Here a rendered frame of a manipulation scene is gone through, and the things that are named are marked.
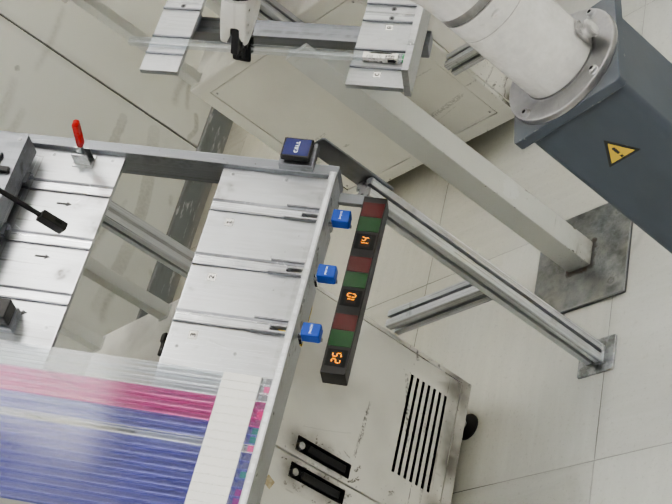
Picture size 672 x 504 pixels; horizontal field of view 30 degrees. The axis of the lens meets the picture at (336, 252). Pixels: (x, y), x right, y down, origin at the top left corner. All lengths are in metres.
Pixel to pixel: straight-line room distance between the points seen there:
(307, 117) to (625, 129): 1.57
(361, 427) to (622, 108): 0.93
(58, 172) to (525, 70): 0.89
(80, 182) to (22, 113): 2.04
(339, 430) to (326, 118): 1.10
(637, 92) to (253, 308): 0.68
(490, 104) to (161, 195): 1.66
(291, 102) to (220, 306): 1.29
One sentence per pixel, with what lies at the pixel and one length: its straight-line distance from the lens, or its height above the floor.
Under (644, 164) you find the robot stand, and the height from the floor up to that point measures 0.54.
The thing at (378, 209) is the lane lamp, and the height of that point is 0.65.
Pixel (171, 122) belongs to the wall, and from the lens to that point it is 4.56.
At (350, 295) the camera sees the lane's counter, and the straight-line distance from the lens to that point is 1.99.
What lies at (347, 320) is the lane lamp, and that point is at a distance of 1.96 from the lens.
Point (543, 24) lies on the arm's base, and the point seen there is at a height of 0.80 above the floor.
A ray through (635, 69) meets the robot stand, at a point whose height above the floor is 0.65.
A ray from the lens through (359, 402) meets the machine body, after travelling 2.43.
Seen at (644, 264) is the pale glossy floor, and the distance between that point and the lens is 2.59.
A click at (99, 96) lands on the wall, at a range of 4.43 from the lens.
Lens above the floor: 1.62
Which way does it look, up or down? 27 degrees down
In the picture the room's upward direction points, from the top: 56 degrees counter-clockwise
